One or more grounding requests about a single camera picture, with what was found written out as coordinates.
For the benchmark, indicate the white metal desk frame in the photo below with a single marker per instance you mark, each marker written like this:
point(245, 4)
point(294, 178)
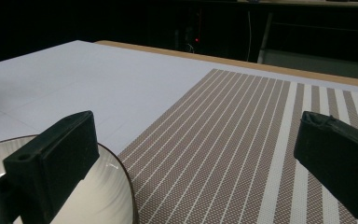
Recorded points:
point(264, 40)

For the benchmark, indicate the white plate with striped rim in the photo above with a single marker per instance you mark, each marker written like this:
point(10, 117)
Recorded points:
point(105, 193)

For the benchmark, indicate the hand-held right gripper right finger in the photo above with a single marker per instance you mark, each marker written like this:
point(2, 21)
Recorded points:
point(341, 155)

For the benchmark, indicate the brown striped woven placemat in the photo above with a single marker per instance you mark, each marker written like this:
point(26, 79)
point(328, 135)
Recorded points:
point(214, 140)

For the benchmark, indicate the dark device with red light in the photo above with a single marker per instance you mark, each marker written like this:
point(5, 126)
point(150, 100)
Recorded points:
point(195, 37)

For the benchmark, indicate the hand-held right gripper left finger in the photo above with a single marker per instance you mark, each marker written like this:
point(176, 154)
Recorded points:
point(56, 155)

